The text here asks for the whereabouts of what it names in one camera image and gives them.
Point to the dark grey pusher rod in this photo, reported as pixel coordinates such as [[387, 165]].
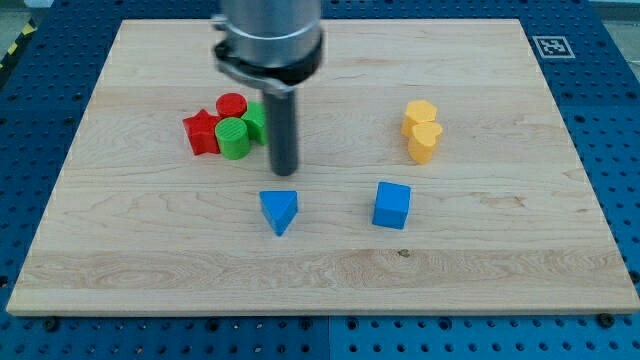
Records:
[[281, 129]]

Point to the blue triangle block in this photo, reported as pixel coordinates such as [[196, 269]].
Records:
[[279, 208]]

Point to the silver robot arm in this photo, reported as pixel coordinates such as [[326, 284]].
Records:
[[272, 46]]

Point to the blue cube block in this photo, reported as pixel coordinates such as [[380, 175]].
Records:
[[391, 205]]

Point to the green hexagon block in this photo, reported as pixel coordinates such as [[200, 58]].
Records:
[[255, 120]]

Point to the red cylinder block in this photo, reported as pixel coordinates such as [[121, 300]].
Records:
[[231, 105]]

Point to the green cylinder block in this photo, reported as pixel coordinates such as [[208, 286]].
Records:
[[233, 138]]

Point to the wooden board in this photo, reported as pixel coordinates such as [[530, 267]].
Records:
[[502, 220]]

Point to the red star block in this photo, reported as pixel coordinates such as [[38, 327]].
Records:
[[200, 130]]

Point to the yellow pentagon block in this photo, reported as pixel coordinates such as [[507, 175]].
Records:
[[417, 112]]

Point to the yellow heart block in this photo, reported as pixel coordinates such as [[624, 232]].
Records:
[[423, 141]]

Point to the white fiducial marker tag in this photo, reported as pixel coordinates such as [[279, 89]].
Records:
[[553, 47]]

